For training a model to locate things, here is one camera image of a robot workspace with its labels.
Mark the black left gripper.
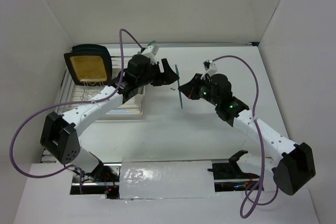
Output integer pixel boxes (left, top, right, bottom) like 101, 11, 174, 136
136, 58, 180, 88

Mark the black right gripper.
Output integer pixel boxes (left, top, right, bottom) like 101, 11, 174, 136
178, 73, 219, 106

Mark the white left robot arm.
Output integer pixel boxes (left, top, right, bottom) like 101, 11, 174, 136
40, 55, 179, 182

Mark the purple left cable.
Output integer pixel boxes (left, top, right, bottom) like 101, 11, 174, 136
9, 28, 145, 195

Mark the dark teal plate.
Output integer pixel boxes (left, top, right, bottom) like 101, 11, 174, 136
71, 44, 109, 55

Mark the clear plastic dish rack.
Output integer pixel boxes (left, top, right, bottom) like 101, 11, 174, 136
56, 69, 144, 121

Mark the white taped cover panel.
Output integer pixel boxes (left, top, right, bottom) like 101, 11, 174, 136
119, 161, 216, 199

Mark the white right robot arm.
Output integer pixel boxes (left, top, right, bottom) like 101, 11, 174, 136
179, 73, 316, 196

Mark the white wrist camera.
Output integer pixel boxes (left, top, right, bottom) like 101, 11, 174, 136
201, 60, 217, 80
141, 44, 159, 65

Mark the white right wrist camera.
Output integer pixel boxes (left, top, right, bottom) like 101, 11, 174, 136
201, 60, 217, 80

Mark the white utensil holder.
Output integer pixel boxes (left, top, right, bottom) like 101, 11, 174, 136
134, 87, 145, 105

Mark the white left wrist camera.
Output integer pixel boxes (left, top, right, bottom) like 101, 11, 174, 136
141, 44, 159, 65

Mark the yellow square plate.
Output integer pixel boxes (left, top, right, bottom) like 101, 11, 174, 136
64, 52, 112, 86

